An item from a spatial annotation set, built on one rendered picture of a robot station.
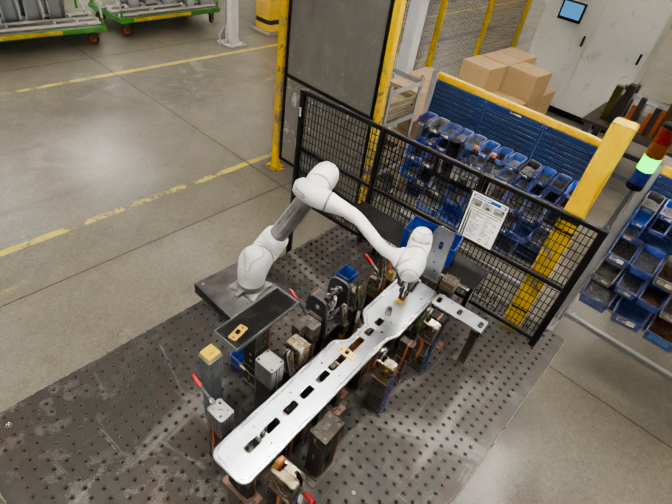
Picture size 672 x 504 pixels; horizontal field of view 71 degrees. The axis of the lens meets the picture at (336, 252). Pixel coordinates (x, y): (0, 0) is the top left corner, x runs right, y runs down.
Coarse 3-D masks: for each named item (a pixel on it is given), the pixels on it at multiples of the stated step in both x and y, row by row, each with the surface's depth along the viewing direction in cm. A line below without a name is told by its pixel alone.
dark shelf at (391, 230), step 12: (360, 204) 298; (372, 216) 290; (384, 216) 291; (384, 228) 282; (396, 228) 284; (384, 240) 275; (396, 240) 275; (456, 264) 265; (468, 264) 267; (456, 276) 258; (468, 276) 259; (480, 276) 260; (468, 288) 252
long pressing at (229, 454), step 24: (384, 312) 234; (408, 312) 236; (360, 336) 220; (384, 336) 222; (312, 360) 206; (360, 360) 210; (288, 384) 195; (312, 384) 197; (336, 384) 198; (264, 408) 186; (312, 408) 188; (240, 432) 177; (288, 432) 179; (216, 456) 169; (240, 456) 170; (264, 456) 171; (240, 480) 164
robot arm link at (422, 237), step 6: (420, 228) 212; (426, 228) 213; (414, 234) 212; (420, 234) 210; (426, 234) 210; (408, 240) 216; (414, 240) 212; (420, 240) 210; (426, 240) 210; (408, 246) 212; (420, 246) 209; (426, 246) 211; (426, 252) 210
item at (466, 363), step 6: (480, 324) 238; (468, 336) 242; (474, 336) 239; (468, 342) 244; (474, 342) 241; (462, 348) 249; (468, 348) 246; (456, 354) 258; (462, 354) 251; (468, 354) 248; (456, 360) 255; (462, 360) 253; (468, 360) 256; (468, 366) 253
